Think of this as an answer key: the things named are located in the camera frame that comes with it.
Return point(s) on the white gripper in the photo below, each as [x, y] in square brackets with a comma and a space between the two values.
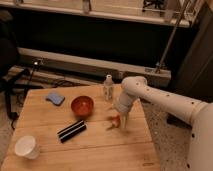
[124, 102]

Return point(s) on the orange pepper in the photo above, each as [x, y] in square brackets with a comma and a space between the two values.
[113, 122]

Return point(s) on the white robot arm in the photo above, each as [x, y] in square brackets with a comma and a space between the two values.
[197, 113]

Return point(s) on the red ceramic bowl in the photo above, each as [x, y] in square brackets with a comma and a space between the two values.
[82, 106]

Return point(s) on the clear plastic bottle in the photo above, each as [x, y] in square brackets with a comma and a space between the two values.
[108, 87]

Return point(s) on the black rectangular brush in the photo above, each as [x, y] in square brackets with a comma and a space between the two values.
[71, 131]

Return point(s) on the metal pole stand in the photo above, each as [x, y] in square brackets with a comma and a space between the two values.
[164, 55]

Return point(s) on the blue sponge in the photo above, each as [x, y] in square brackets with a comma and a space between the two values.
[55, 98]

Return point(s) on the white baseboard ledge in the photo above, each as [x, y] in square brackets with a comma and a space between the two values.
[94, 66]

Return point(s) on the dark cabinet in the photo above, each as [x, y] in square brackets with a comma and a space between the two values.
[195, 75]

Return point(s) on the white paper cup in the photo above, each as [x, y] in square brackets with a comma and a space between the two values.
[27, 147]

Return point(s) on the black tripod stand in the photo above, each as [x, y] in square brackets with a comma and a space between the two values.
[7, 87]

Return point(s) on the dark office chair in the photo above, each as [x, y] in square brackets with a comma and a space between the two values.
[8, 47]

